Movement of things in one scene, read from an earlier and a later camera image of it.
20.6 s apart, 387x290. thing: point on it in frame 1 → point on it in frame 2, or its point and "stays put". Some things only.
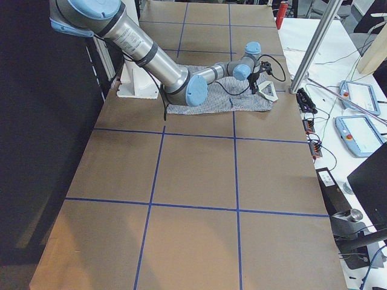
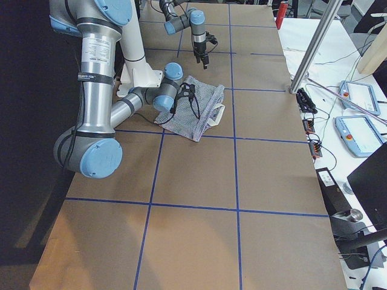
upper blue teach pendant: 361,95 stays put
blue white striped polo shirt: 227,96 → 199,107
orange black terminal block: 315,147 stays put
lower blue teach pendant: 358,134 stays put
